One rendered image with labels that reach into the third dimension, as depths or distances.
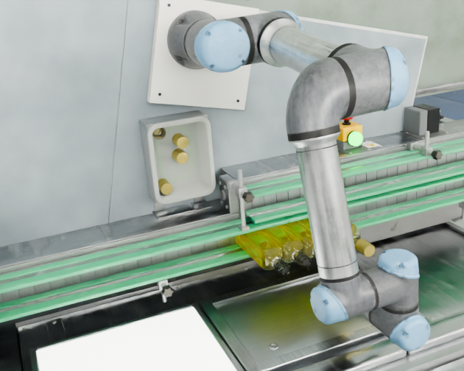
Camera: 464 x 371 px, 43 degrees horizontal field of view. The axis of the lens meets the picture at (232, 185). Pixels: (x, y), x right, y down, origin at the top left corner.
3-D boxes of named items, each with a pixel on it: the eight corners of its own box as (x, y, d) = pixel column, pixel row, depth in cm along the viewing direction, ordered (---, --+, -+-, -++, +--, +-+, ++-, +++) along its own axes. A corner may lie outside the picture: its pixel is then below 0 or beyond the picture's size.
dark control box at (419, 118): (402, 130, 195) (419, 136, 188) (403, 107, 192) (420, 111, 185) (422, 126, 198) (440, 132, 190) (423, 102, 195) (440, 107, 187)
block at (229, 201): (219, 206, 169) (227, 215, 163) (216, 175, 166) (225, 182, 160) (230, 204, 171) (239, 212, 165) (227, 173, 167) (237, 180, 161)
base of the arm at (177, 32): (167, 9, 151) (179, 10, 142) (222, 11, 156) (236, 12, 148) (166, 68, 155) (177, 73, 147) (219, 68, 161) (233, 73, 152)
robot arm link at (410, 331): (434, 311, 114) (433, 347, 117) (398, 286, 124) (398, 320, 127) (401, 323, 112) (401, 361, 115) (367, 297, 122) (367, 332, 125)
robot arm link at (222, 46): (181, 21, 143) (199, 25, 131) (232, 14, 147) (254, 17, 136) (188, 71, 148) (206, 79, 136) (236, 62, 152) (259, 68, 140)
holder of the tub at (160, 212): (151, 213, 169) (158, 222, 162) (138, 119, 159) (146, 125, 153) (207, 200, 175) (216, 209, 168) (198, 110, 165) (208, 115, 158)
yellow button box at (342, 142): (330, 144, 186) (343, 150, 179) (330, 121, 183) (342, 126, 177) (349, 140, 188) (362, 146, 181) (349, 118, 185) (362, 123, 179)
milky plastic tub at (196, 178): (148, 196, 167) (157, 206, 159) (138, 119, 159) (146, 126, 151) (205, 184, 173) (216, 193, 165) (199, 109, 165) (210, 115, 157)
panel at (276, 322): (31, 358, 143) (46, 456, 113) (29, 347, 142) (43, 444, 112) (348, 267, 173) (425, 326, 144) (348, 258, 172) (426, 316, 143)
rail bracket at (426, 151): (403, 149, 182) (433, 161, 170) (404, 126, 179) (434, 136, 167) (414, 147, 183) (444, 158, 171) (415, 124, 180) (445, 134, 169)
